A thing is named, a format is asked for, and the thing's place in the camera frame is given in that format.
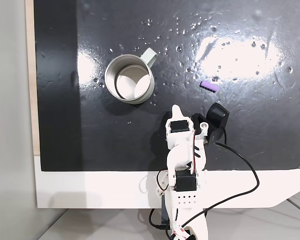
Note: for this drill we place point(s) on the purple ribbed pen grip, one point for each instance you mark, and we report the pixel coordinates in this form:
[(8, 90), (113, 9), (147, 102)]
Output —
[(209, 86)]

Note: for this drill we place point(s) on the grey-green metal mug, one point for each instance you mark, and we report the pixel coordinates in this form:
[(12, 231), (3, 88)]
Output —
[(130, 78)]

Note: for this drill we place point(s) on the black oval camera box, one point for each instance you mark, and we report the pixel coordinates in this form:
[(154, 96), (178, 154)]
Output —
[(216, 116)]

